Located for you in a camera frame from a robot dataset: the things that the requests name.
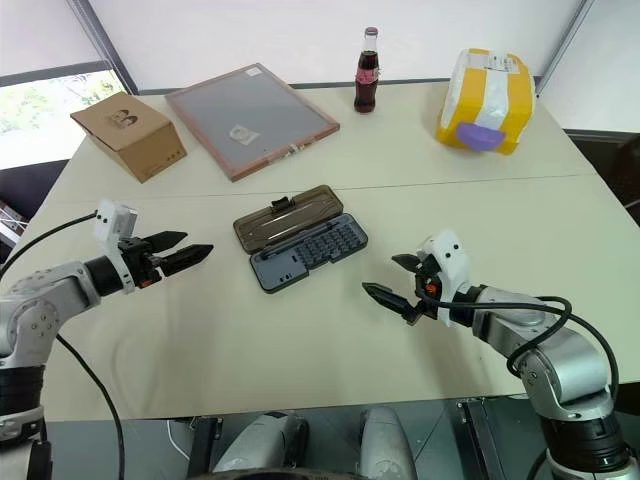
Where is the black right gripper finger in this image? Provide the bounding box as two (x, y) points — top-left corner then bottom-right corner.
(391, 252), (425, 274)
(361, 281), (420, 321)

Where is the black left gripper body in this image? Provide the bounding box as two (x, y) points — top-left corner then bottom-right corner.
(117, 238), (169, 290)

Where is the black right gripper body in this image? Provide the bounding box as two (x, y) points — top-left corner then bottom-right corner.
(402, 255), (442, 326)

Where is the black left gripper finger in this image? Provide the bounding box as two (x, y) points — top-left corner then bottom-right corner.
(159, 243), (215, 278)
(147, 230), (190, 254)

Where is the screwdriver bit case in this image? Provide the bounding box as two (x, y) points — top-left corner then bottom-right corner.
(232, 184), (370, 295)

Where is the brown cardboard box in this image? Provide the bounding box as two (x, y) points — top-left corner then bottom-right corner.
(69, 90), (189, 184)

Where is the pink framed grey board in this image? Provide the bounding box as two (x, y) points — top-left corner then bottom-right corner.
(164, 62), (342, 183)

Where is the grey rounded robot leg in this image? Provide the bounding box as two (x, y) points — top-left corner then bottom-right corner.
(359, 405), (419, 480)
(212, 410), (310, 476)

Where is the yellow white wrapped package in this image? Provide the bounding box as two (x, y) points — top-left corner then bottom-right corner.
(434, 47), (537, 155)

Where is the glass cola bottle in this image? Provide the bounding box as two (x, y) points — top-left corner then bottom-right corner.
(353, 26), (383, 114)

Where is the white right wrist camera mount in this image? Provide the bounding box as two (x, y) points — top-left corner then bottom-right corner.
(416, 229), (473, 329)

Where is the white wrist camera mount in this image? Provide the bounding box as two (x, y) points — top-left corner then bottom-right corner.
(416, 229), (473, 329)
(93, 199), (139, 295)

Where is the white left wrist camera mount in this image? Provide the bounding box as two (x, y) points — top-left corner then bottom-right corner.
(93, 199), (139, 295)

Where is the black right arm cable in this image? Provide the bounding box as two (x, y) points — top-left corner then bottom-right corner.
(427, 295), (620, 480)

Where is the black table frame bracket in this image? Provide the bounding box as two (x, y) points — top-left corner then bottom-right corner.
(455, 397), (516, 480)
(185, 415), (224, 480)

